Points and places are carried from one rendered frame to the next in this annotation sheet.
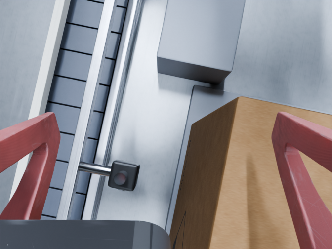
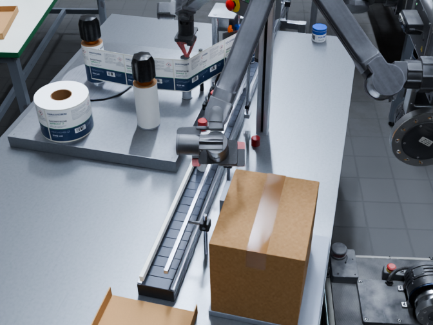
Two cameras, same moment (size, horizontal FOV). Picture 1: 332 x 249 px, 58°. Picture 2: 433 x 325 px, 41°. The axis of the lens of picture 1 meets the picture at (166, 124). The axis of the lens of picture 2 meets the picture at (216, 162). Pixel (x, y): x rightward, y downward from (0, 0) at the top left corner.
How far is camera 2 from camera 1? 153 cm
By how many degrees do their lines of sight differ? 48
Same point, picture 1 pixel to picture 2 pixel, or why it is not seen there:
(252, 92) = not seen: hidden behind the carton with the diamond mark
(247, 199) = (236, 182)
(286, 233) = (245, 187)
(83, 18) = (189, 194)
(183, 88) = not seen: hidden behind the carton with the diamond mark
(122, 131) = (201, 240)
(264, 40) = not seen: hidden behind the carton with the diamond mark
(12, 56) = (151, 213)
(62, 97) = (177, 218)
